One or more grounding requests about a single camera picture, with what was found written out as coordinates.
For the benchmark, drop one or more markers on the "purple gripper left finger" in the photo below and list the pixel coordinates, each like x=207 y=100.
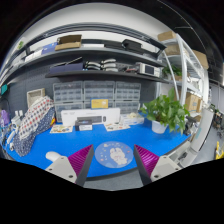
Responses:
x=75 y=167

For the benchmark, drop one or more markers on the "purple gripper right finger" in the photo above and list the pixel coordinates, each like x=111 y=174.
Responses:
x=152 y=167

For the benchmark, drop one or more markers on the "white computer mouse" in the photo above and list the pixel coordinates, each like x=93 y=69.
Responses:
x=52 y=156

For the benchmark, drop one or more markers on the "round blue mouse pad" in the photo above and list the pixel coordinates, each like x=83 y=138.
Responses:
x=113 y=154

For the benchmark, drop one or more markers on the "small black box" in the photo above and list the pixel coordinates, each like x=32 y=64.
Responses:
x=85 y=125

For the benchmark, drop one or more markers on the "sticker sheet left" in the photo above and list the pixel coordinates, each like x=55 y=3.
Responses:
x=56 y=129

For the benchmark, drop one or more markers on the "sticker sheet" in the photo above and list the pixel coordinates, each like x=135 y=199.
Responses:
x=56 y=129
x=116 y=127

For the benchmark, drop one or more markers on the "sticker sheet right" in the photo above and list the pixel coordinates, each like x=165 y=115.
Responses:
x=116 y=127

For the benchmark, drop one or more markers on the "white tissue box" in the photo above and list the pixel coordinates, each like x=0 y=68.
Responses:
x=131 y=119

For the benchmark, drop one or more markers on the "long white keyboard box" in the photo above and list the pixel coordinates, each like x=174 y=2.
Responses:
x=98 y=116

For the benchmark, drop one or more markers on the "green potted plant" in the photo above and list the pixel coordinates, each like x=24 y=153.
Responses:
x=165 y=112

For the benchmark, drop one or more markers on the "yellow card sign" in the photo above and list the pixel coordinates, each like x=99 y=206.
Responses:
x=99 y=103

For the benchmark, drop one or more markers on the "patterned fabric bundle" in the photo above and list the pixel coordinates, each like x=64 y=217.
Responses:
x=38 y=118

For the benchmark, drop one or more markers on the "grey drawer organiser cabinet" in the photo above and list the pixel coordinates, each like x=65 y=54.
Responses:
x=78 y=94

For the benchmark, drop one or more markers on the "white woven basket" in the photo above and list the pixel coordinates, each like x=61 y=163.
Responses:
x=33 y=95

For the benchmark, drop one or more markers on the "white electronic instrument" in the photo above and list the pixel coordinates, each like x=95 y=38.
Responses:
x=149 y=70

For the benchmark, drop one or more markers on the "white metal shelf rack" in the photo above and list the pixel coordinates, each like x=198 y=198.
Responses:
x=194 y=75

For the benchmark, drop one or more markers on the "cardboard box top shelf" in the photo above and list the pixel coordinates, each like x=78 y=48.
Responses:
x=68 y=42

